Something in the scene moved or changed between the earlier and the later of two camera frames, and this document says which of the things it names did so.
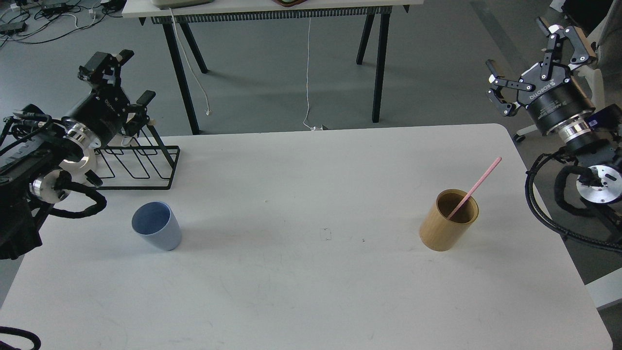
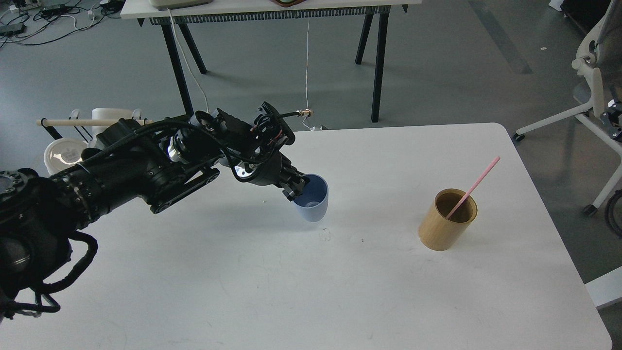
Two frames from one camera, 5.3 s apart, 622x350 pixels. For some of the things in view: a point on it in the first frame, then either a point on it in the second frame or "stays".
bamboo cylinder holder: x=438 y=233 stays
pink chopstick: x=473 y=190 stays
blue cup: x=156 y=221 -> x=312 y=204
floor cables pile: x=33 y=21 stays
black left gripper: x=102 y=113 -> x=273 y=168
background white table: x=267 y=11 stays
